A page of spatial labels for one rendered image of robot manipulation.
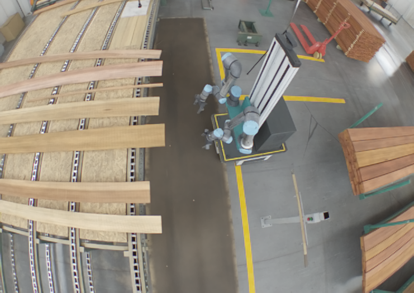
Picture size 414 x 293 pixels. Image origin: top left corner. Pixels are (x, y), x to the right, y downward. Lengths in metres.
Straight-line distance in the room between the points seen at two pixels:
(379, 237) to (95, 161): 3.87
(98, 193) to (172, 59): 2.75
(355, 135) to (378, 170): 0.68
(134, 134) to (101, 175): 0.52
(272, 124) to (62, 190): 2.28
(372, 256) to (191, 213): 2.77
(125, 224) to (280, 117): 1.91
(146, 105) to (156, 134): 0.37
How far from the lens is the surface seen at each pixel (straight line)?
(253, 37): 4.32
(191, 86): 3.34
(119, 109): 2.17
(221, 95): 2.00
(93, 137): 2.12
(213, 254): 2.64
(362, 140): 3.33
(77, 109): 2.42
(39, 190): 2.34
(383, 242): 3.63
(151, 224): 1.74
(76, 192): 2.04
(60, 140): 2.33
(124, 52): 2.79
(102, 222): 1.88
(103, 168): 2.00
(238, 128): 2.16
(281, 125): 2.22
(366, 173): 3.12
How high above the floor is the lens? 2.59
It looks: 65 degrees down
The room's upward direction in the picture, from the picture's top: 12 degrees clockwise
